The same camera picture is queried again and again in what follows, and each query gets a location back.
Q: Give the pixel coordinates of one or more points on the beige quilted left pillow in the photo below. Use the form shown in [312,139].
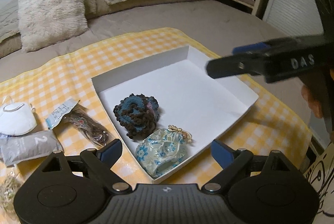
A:
[9,20]

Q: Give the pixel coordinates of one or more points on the white cardboard box tray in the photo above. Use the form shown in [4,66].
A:
[187,97]

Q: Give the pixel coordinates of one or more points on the grey pouch with number 2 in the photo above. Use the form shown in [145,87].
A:
[17,149]

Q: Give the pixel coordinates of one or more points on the floral satin drawstring pouch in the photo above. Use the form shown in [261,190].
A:
[163,150]

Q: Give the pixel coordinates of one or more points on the bag of rubber bands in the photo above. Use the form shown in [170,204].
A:
[9,188]

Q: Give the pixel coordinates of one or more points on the blue brown crochet scrunchie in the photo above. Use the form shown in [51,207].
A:
[138,114]

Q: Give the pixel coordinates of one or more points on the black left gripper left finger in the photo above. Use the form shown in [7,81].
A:
[99,164]

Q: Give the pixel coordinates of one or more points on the dark patterned item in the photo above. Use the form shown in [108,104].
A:
[87,126]

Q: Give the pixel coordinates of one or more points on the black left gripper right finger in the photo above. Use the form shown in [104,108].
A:
[236,165]

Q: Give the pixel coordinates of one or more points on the light blue wet wipe packet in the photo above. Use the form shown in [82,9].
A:
[55,117]

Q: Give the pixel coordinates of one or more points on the white face mask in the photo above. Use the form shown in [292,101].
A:
[17,118]

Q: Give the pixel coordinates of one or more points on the person's right hand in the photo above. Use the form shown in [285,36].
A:
[313,103]

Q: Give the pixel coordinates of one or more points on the yellow white checkered blanket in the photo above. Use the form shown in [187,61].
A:
[60,191]

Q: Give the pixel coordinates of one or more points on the fluffy white cushion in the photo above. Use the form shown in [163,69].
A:
[46,22]

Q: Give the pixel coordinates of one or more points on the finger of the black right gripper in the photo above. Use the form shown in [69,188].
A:
[236,64]
[250,48]

